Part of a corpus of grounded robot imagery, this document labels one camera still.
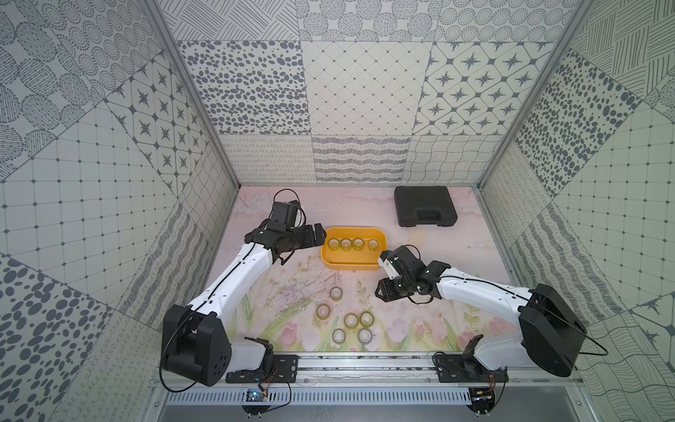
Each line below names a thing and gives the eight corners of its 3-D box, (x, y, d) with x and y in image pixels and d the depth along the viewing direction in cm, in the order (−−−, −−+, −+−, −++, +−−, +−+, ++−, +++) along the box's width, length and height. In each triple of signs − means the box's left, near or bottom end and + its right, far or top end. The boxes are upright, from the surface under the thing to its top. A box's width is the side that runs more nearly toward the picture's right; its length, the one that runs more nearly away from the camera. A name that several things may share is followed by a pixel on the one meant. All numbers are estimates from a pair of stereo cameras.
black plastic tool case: (398, 227, 108) (401, 219, 103) (393, 191, 121) (394, 182, 117) (454, 228, 108) (458, 219, 103) (442, 191, 121) (446, 182, 117)
